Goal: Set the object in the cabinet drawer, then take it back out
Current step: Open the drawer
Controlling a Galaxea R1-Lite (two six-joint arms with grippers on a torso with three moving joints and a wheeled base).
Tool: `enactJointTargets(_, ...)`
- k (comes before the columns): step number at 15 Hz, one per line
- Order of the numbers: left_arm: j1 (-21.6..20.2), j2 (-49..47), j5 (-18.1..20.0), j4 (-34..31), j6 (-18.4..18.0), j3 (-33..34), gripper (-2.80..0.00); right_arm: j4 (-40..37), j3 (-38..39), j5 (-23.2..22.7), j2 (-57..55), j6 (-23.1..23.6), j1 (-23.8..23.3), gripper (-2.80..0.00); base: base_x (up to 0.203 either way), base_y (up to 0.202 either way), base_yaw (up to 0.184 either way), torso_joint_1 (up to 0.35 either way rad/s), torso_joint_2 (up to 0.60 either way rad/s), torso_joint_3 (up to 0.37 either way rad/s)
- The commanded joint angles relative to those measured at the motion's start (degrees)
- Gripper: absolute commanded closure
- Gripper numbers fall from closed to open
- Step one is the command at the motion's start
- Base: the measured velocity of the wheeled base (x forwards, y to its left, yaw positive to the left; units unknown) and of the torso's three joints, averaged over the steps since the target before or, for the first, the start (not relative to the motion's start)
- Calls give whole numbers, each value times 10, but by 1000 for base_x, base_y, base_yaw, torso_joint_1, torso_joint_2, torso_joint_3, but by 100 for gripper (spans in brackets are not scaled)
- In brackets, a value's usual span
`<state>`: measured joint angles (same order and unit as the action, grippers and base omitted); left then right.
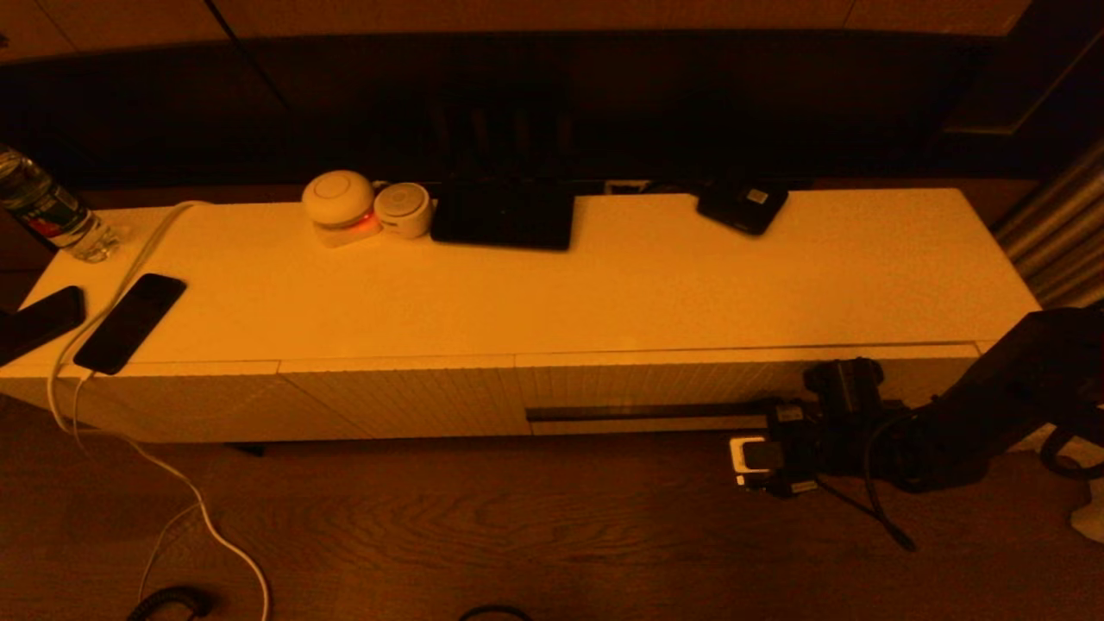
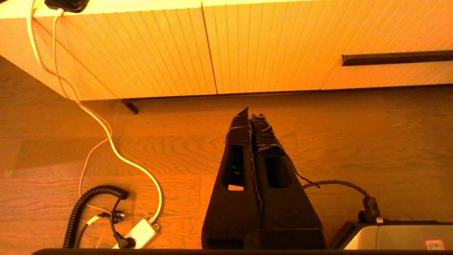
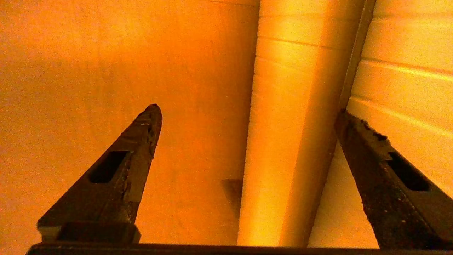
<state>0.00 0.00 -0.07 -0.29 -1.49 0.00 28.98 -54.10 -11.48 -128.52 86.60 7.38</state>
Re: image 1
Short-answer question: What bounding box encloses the white long low cabinet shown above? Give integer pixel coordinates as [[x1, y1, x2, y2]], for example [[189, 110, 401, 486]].
[[0, 188, 1044, 445]]

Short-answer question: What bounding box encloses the black coiled cable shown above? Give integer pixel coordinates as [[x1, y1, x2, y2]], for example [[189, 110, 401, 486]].
[[125, 585, 212, 621]]

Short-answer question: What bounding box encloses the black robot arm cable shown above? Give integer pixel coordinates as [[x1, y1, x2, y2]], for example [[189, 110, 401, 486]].
[[811, 410, 917, 553]]

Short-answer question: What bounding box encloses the white ribbed cabinet door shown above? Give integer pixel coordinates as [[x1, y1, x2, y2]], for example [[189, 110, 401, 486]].
[[0, 361, 372, 444], [278, 356, 531, 441]]

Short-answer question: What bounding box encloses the red-labelled water bottle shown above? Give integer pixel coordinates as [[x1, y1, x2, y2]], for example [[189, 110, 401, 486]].
[[0, 145, 122, 262]]

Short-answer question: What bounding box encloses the black flat tablet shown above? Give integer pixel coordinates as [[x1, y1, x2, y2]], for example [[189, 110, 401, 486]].
[[430, 168, 576, 253]]

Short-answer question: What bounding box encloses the small black labelled device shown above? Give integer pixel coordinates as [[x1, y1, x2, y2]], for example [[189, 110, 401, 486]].
[[697, 179, 788, 236]]

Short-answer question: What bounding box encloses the white cabinet drawer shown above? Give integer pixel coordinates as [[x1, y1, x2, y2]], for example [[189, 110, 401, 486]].
[[515, 342, 980, 436]]

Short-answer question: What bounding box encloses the thick white power cable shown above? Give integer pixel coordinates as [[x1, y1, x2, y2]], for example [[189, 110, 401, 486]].
[[45, 200, 270, 621]]

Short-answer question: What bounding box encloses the thin white charging cable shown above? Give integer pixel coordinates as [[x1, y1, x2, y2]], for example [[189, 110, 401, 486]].
[[73, 371, 204, 605]]

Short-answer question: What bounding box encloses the black smartphone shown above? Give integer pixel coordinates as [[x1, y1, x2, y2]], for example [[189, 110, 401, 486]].
[[73, 273, 187, 376], [0, 285, 87, 367]]

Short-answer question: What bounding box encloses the small white round speaker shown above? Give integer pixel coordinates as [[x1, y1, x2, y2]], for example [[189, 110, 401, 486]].
[[373, 182, 433, 240]]

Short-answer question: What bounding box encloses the large white round device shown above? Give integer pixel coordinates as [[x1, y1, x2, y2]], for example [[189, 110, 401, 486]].
[[301, 170, 382, 249]]

